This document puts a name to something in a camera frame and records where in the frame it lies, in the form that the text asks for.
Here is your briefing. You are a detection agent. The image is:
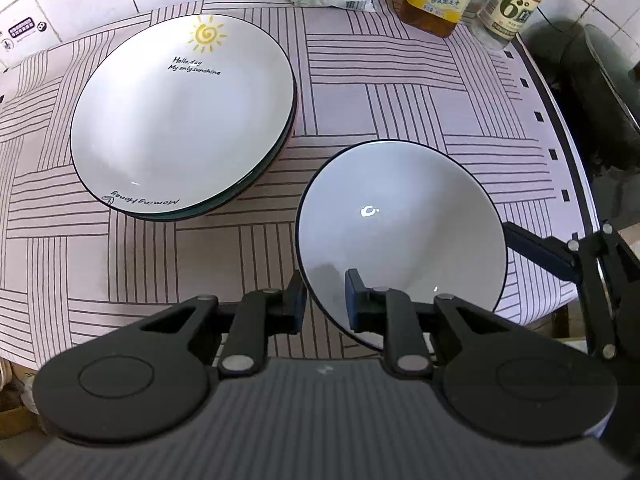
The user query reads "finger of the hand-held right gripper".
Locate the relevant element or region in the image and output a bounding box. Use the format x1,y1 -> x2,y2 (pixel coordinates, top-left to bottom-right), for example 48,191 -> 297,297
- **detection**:
504,221 -> 623,361

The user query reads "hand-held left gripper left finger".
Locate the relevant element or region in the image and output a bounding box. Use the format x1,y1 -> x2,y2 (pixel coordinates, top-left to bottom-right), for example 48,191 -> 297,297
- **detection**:
137,269 -> 307,378

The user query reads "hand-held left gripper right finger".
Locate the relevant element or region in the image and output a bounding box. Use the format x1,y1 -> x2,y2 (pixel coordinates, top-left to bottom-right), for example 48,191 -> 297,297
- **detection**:
345,268 -> 508,380

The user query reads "large white bowl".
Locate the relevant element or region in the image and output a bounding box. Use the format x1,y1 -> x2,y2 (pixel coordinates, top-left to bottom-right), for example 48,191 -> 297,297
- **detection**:
295,140 -> 510,351

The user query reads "white sun print plate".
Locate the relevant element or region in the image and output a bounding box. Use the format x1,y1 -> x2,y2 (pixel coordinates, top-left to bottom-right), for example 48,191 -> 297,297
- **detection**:
69,12 -> 297,213

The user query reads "dark cooking pot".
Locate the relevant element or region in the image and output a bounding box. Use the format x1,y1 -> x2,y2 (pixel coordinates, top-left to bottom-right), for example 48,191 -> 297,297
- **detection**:
520,20 -> 640,171

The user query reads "striped tablecloth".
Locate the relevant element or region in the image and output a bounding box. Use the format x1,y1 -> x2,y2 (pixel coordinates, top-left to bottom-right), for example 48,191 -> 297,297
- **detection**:
0,0 -> 601,361

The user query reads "clear vinegar bottle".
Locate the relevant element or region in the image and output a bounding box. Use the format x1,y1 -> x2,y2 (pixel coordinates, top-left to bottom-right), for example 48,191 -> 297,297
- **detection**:
470,0 -> 558,51

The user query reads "brown cardboard box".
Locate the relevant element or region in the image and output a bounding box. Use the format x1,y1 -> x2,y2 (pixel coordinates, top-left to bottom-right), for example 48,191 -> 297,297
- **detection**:
0,360 -> 41,431

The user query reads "wall sticker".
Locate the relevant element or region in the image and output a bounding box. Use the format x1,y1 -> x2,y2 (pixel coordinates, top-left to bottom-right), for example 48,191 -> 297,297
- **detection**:
0,16 -> 47,56

